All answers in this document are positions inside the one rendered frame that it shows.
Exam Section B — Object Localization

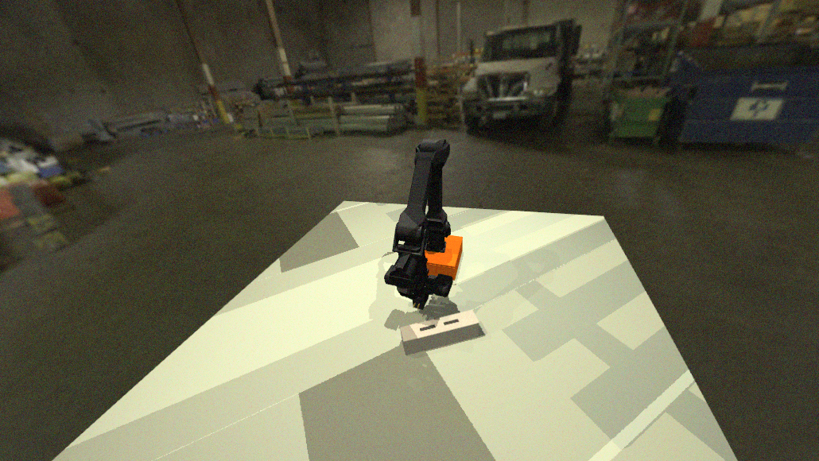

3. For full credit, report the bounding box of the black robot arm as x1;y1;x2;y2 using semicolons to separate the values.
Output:
389;138;451;300

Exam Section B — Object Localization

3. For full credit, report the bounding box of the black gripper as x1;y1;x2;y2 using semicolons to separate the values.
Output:
384;258;453;302

